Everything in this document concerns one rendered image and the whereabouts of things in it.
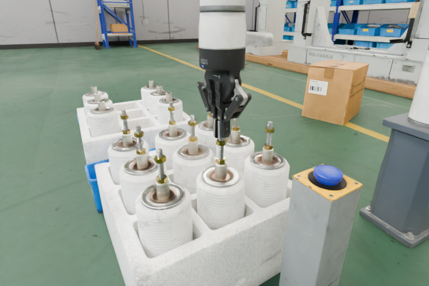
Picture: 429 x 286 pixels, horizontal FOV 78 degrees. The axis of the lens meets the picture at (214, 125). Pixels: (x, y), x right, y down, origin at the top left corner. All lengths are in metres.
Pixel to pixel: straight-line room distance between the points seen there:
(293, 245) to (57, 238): 0.61
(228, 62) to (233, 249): 0.33
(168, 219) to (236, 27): 0.31
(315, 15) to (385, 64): 1.04
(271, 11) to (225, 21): 3.38
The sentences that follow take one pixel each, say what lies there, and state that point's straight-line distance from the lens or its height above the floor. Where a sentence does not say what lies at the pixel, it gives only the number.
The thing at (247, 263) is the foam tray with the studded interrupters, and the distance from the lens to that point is 0.59.
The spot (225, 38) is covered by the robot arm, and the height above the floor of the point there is 0.51.
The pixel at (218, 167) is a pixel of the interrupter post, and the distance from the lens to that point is 0.50.
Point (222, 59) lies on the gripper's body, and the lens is 0.41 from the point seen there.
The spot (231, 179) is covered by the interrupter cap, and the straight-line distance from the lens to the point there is 0.51.
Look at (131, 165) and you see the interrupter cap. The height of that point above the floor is 0.25.
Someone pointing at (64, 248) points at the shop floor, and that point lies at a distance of 0.83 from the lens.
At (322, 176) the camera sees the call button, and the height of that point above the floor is 0.33.
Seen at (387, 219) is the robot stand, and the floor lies 0.03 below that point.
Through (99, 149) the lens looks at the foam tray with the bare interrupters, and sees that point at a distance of 0.93.
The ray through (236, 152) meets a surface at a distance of 0.63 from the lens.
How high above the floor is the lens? 0.53
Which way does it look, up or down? 22 degrees down
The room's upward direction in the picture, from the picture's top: straight up
